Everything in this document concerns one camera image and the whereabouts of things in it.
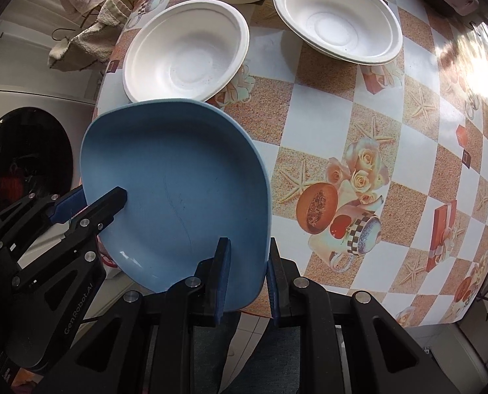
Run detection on beige pink towels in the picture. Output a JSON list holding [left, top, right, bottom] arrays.
[[49, 0, 138, 72]]

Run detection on white paper bowl front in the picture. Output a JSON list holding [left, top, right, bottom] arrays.
[[123, 0, 249, 102]]

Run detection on blue square plate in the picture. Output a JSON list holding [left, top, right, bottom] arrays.
[[80, 99, 272, 311]]

